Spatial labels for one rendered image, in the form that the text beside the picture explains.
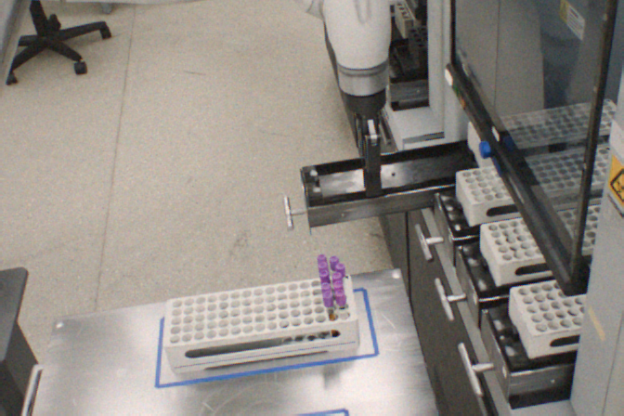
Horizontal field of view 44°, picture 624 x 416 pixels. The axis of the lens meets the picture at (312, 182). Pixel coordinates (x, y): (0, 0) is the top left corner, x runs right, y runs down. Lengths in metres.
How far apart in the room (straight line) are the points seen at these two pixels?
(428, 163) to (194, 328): 0.63
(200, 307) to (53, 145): 2.28
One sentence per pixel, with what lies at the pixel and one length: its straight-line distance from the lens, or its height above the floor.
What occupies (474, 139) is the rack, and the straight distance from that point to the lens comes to 1.56.
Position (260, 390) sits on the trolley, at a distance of 1.19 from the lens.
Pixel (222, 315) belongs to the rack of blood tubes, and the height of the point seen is 0.87.
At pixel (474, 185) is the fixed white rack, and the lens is 1.43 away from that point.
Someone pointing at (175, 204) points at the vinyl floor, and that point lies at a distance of 2.90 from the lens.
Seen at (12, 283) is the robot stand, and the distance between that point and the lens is 1.70.
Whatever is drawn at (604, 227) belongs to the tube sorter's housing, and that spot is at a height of 1.11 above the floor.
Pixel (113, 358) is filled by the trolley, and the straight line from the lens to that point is 1.29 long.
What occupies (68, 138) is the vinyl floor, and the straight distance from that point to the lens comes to 3.46.
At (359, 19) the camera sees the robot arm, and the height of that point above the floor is 1.20.
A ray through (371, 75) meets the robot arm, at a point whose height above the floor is 1.09.
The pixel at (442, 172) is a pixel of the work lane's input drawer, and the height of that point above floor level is 0.80.
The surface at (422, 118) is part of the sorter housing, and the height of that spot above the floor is 0.73.
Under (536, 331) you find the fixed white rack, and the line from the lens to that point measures 1.18.
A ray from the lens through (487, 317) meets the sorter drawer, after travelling 1.28.
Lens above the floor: 1.76
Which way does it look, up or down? 38 degrees down
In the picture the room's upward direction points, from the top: 8 degrees counter-clockwise
